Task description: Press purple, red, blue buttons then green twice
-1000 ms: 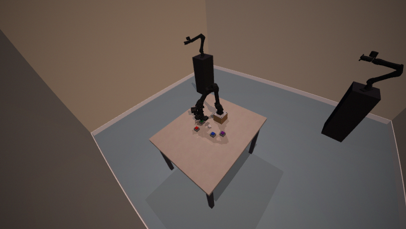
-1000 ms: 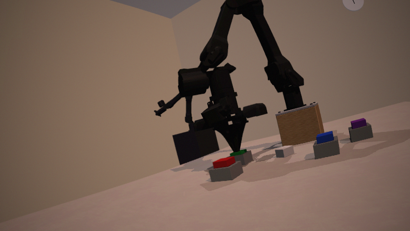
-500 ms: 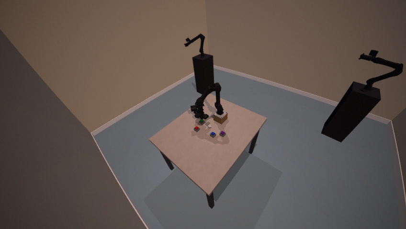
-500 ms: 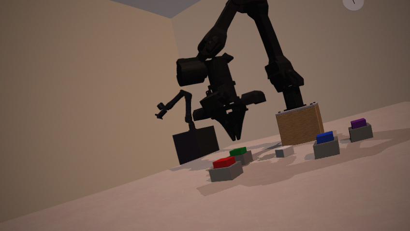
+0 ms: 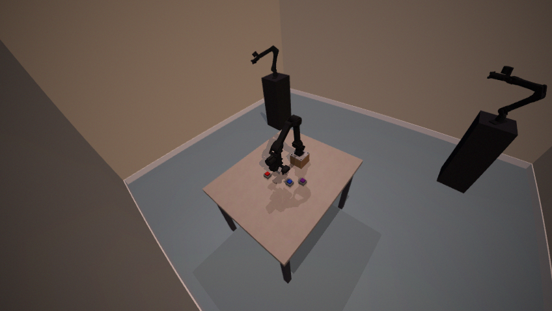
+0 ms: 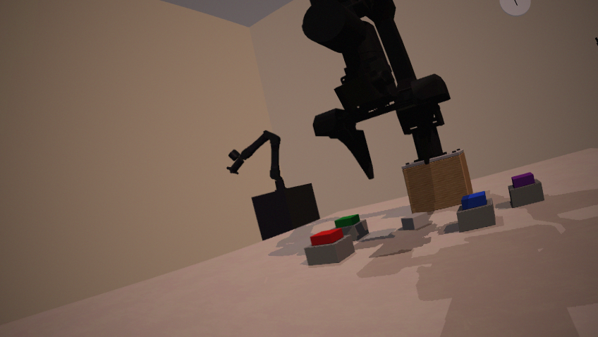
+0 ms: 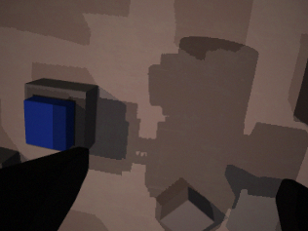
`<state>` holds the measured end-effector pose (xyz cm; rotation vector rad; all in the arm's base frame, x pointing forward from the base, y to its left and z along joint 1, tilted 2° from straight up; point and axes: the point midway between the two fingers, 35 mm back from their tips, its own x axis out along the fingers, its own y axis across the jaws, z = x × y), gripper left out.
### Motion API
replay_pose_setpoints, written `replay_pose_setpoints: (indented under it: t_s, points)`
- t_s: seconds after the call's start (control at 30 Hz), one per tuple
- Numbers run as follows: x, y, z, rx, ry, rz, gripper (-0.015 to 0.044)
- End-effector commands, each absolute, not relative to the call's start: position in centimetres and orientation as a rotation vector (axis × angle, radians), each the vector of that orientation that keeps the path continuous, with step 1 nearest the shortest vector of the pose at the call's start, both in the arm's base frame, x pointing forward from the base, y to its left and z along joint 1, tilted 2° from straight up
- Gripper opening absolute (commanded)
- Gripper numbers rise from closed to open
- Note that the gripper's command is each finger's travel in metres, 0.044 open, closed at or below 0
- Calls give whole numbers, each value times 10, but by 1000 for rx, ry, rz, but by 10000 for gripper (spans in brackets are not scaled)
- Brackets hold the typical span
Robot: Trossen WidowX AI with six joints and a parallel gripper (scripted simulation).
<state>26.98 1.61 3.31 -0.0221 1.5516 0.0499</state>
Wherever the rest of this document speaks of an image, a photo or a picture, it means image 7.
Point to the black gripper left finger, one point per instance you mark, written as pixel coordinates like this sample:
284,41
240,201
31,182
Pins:
37,195

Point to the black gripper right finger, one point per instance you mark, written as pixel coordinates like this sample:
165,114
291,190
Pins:
292,205

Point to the red button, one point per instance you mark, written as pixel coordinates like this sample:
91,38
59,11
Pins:
301,108

